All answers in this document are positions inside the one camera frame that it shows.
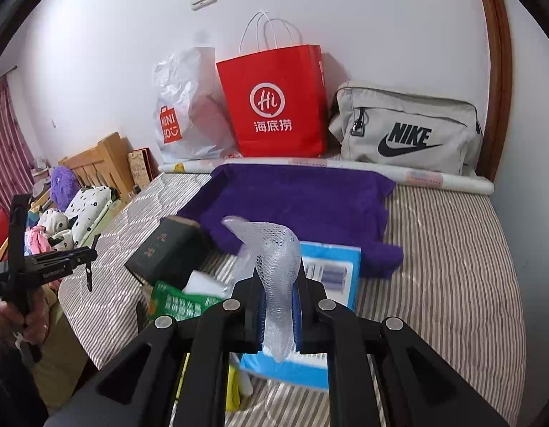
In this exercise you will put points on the wooden door frame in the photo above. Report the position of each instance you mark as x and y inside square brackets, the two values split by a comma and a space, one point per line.
[499, 75]

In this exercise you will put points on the brown gift box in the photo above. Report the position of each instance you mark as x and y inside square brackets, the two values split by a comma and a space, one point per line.
[138, 169]

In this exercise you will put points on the white plastic shopping bag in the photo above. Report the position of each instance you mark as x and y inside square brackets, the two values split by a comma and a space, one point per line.
[190, 93]

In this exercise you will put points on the white tissue paper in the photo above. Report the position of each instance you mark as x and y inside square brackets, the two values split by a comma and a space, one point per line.
[205, 282]

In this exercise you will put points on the person's left forearm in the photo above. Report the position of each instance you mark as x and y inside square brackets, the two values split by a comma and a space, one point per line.
[7, 387]

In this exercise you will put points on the dark green tin box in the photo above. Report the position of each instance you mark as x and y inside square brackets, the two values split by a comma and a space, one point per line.
[163, 249]

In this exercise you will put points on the blue and white box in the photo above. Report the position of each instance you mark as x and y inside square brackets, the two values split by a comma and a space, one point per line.
[332, 271]

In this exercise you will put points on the green snack packet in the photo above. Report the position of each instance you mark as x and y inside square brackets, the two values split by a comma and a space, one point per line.
[176, 302]

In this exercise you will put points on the person's left hand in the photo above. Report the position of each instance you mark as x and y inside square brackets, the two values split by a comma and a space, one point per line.
[36, 324]

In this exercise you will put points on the pink cloth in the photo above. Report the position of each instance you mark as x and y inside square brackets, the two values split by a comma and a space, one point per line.
[36, 240]

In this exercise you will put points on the red paper bag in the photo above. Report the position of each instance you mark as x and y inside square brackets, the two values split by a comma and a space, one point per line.
[301, 75]

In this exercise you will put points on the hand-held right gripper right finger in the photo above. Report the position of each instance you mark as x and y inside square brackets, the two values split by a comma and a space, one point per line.
[303, 320]

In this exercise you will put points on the striped bed mattress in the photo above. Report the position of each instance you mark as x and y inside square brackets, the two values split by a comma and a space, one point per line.
[457, 275]

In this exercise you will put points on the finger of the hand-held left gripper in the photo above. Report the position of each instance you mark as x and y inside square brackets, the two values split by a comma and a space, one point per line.
[76, 260]
[18, 231]

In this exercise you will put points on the white flower print pillow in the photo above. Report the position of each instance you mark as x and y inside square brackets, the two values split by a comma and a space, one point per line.
[87, 209]

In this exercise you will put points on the white printed paper roll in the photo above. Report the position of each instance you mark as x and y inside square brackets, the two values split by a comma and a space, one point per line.
[434, 180]

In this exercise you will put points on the clear bubble wrap piece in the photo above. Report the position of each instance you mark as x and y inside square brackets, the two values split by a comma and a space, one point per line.
[276, 275]

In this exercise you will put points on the wooden headboard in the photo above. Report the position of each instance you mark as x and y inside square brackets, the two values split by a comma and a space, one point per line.
[110, 155]

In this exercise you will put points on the yellow mini bag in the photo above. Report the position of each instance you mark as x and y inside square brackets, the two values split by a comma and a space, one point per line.
[233, 391]

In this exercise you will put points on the purple towel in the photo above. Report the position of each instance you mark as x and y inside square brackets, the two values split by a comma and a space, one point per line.
[301, 204]

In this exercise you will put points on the red striped curtain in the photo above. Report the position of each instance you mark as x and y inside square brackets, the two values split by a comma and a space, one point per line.
[7, 142]

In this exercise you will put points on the white black spotted cloth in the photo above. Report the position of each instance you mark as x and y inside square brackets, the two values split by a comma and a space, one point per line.
[56, 222]

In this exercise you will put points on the grey sports bag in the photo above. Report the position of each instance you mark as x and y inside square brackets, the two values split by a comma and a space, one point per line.
[434, 111]

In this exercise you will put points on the purple fluffy cushion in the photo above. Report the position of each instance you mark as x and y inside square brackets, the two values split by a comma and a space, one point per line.
[63, 187]

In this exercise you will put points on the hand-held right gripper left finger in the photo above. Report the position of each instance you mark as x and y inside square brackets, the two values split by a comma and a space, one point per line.
[248, 320]

